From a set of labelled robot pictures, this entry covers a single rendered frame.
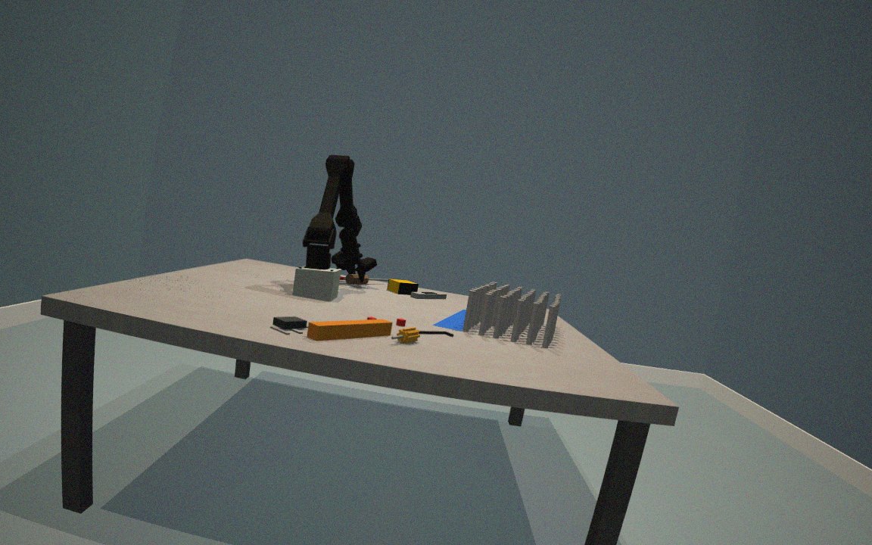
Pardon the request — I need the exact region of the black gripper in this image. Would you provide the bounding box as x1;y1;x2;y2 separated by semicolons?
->
332;243;377;282

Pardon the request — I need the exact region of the blue tape strip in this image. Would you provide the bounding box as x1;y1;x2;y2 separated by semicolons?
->
434;310;466;332

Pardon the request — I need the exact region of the orange rectangular block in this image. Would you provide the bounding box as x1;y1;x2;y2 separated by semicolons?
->
307;319;392;341

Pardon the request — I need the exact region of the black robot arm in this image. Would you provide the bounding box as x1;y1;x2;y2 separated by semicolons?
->
303;155;362;270

